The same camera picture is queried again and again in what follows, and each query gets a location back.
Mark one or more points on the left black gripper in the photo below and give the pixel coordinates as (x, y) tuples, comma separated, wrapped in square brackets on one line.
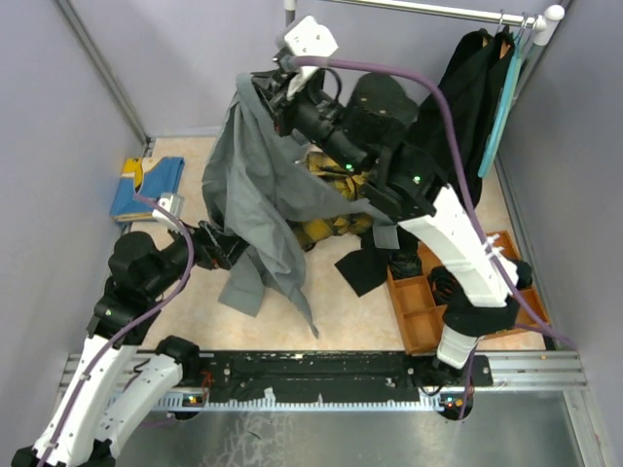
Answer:
[(218, 249)]

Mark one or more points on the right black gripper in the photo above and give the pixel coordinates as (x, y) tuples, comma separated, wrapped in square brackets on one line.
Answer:
[(271, 87)]

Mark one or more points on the grey button-up shirt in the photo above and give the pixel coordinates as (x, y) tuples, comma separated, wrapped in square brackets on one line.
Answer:
[(253, 184)]

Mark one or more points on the teal plastic hanger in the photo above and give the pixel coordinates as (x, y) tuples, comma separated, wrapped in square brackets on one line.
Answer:
[(523, 36), (504, 104)]

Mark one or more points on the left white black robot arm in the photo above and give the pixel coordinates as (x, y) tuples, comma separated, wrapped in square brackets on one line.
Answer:
[(91, 425)]

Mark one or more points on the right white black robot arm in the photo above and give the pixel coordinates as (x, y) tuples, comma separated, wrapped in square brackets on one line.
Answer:
[(370, 134)]

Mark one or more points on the folded blue shirt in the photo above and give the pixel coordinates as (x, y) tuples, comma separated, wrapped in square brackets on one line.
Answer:
[(149, 177)]

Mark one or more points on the yellow black plaid shirt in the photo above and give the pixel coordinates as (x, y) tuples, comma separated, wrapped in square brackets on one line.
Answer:
[(348, 185)]

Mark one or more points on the metal clothes rack pole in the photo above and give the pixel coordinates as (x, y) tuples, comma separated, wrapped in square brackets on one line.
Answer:
[(290, 7)]

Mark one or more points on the black hanging garments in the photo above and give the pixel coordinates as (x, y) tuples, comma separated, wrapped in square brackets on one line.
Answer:
[(472, 85)]

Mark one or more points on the rolled dark green tie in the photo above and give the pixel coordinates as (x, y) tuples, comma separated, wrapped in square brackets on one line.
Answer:
[(404, 264)]

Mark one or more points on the orange wooden compartment tray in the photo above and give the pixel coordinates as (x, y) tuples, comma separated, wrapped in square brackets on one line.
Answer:
[(420, 317)]

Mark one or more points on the rolled black orange tie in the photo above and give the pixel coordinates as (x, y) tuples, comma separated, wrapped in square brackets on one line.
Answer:
[(442, 284)]

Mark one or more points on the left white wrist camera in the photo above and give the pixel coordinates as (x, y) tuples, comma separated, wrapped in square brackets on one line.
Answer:
[(168, 211)]

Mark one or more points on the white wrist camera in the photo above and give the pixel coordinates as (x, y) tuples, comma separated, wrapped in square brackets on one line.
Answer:
[(303, 37), (168, 211)]

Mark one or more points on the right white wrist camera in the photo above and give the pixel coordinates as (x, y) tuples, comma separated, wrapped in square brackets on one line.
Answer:
[(303, 37)]

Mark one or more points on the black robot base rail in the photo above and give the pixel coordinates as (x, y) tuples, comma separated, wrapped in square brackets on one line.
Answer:
[(328, 376)]

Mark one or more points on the horizontal metal clothes rail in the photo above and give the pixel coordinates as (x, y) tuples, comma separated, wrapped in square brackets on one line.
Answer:
[(553, 14)]

